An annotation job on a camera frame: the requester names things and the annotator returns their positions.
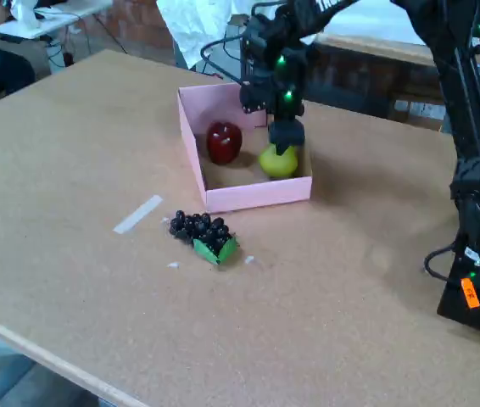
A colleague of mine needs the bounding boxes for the looped black camera cable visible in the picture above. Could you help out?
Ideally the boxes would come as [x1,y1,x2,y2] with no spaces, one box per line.
[199,34,250,85]

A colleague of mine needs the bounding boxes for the white crumpled bag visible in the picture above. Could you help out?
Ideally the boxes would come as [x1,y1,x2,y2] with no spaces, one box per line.
[10,0,40,30]

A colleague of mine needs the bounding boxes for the crumpled white sheet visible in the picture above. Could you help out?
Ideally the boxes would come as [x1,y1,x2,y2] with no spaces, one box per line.
[155,0,332,70]

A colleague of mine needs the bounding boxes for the white background table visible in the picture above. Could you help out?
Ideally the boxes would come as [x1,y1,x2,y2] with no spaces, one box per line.
[0,0,114,42]

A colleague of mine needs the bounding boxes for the long white tape strip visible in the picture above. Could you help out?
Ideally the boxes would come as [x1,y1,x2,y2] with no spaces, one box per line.
[112,194,165,236]

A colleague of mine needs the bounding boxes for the pink cardboard box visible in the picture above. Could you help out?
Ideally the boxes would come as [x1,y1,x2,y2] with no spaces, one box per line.
[176,81,314,215]

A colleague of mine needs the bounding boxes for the green toy pear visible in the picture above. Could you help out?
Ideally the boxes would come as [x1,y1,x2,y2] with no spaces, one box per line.
[258,143,299,179]

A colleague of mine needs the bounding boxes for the black base cable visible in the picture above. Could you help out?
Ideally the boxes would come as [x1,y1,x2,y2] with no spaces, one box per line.
[423,247,458,284]

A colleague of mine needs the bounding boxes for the red toy apple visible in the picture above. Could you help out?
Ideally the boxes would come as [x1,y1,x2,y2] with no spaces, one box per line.
[205,121,243,167]

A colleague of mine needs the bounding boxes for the black toy grapes with leaves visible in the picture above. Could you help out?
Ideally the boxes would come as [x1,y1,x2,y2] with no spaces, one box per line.
[168,209,240,267]

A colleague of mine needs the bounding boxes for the wooden background bench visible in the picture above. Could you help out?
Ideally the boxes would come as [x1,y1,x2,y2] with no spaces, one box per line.
[314,32,441,65]

